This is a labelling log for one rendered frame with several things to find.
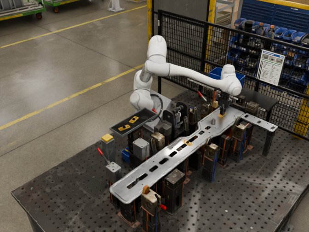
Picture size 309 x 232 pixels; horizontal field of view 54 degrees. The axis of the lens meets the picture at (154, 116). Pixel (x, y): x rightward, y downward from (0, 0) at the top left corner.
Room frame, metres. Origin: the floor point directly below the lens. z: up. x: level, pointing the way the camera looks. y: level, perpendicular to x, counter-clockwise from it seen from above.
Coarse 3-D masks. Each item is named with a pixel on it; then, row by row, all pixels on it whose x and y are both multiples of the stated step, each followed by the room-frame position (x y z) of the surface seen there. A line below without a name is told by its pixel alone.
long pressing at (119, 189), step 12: (228, 108) 2.26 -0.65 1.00; (204, 120) 2.09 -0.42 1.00; (216, 120) 2.08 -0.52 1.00; (228, 120) 2.08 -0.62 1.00; (216, 132) 1.92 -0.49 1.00; (180, 144) 1.78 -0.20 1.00; (156, 156) 1.65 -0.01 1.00; (168, 156) 1.65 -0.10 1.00; (180, 156) 1.64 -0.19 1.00; (144, 168) 1.52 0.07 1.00; (168, 168) 1.52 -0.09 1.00; (120, 180) 1.41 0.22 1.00; (132, 180) 1.41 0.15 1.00; (144, 180) 1.41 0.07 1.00; (156, 180) 1.41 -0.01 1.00; (120, 192) 1.31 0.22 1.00; (132, 192) 1.31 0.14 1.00
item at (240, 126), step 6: (234, 126) 1.96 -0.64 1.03; (240, 126) 1.94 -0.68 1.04; (234, 132) 1.95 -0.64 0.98; (240, 132) 1.91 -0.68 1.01; (234, 138) 1.95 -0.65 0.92; (240, 138) 1.91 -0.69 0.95; (234, 144) 1.94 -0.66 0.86; (240, 144) 1.93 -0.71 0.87; (234, 150) 1.93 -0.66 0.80; (240, 150) 1.91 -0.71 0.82; (228, 156) 1.96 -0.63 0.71; (234, 156) 1.92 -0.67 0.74; (240, 156) 1.92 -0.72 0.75
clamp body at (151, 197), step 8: (152, 192) 1.26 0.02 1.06; (144, 200) 1.23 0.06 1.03; (152, 200) 1.20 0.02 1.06; (160, 200) 1.22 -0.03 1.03; (144, 208) 1.23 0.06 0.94; (152, 208) 1.18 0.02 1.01; (160, 208) 1.22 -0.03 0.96; (144, 216) 1.24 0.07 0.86; (152, 216) 1.19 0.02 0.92; (144, 224) 1.23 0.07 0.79; (152, 224) 1.20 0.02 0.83
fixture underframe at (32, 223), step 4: (308, 188) 2.03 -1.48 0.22; (304, 192) 1.97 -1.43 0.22; (296, 204) 1.74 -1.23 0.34; (292, 208) 1.70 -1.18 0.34; (292, 212) 1.72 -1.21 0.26; (28, 216) 1.57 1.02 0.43; (288, 216) 1.70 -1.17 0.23; (32, 220) 1.54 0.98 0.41; (284, 220) 1.66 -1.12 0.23; (288, 220) 1.70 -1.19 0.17; (32, 224) 1.54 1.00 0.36; (280, 224) 1.62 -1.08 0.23; (284, 224) 1.66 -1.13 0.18; (288, 224) 1.74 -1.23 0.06; (32, 228) 1.58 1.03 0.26; (36, 228) 1.54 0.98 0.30; (280, 228) 1.59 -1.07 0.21; (284, 228) 1.70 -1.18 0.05; (288, 228) 1.71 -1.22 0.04; (292, 228) 1.74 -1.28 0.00
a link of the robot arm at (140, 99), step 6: (138, 90) 2.44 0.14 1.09; (144, 90) 2.44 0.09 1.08; (132, 96) 2.37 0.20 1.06; (138, 96) 2.35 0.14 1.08; (144, 96) 2.38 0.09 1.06; (150, 96) 2.47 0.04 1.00; (132, 102) 2.33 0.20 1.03; (138, 102) 2.32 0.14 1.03; (144, 102) 2.34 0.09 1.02; (150, 102) 2.40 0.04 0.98; (138, 108) 2.33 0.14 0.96; (150, 108) 2.39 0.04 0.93
